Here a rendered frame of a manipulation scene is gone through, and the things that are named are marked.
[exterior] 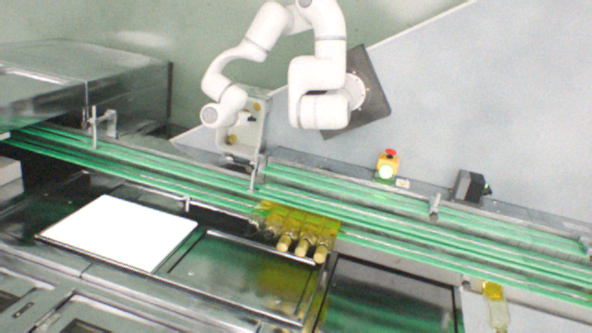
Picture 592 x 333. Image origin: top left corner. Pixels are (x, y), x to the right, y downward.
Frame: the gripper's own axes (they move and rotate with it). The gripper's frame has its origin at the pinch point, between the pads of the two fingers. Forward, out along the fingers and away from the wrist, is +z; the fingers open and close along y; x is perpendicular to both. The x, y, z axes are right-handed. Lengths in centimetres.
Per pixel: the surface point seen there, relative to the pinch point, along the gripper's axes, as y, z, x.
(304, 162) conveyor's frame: 25.1, 2.0, -11.2
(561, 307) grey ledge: 120, 6, -39
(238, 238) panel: 9.0, -6.3, -42.0
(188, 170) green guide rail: -16.1, -2.1, -24.0
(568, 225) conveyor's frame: 114, 5, -11
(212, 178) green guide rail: -5.9, -3.2, -24.1
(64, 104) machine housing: -74, -1, -11
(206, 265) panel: 6, -24, -47
